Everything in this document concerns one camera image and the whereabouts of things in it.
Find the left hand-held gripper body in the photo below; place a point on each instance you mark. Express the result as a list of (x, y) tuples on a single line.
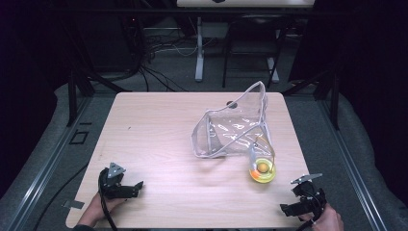
[(112, 186)]

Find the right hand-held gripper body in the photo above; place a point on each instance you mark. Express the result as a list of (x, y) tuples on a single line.
[(312, 200)]

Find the person's left hand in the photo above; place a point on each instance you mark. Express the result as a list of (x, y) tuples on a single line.
[(104, 205)]

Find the person's right hand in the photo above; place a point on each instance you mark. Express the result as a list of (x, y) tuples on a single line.
[(327, 221)]

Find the grey tape strip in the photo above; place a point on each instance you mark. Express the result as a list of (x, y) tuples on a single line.
[(73, 204)]

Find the yellow round toy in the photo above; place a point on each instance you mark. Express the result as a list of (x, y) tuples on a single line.
[(263, 171)]

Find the clear plastic zip pouch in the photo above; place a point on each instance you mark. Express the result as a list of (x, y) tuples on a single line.
[(235, 128)]

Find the black chair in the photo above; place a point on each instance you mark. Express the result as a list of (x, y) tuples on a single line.
[(253, 22)]

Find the aluminium rail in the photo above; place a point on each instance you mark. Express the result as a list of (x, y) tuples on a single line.
[(48, 166), (352, 166)]

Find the black metal stand frame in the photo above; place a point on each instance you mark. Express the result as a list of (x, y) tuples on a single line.
[(335, 96), (73, 99)]

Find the white frame desk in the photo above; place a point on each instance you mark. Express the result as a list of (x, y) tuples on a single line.
[(200, 48)]

